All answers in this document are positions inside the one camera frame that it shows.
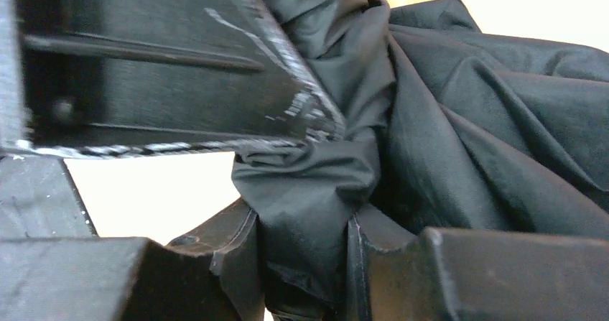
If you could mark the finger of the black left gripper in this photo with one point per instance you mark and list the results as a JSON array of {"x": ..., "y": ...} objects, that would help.
[{"x": 104, "y": 79}]

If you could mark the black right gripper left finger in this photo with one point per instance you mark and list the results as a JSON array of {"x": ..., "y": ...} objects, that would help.
[{"x": 209, "y": 273}]

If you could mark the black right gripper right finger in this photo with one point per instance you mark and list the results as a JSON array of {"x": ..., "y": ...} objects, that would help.
[{"x": 456, "y": 274}]

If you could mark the black folding umbrella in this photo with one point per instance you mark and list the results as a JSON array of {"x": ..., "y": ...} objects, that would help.
[{"x": 446, "y": 126}]

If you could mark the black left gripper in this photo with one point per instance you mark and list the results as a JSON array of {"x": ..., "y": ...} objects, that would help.
[{"x": 39, "y": 199}]

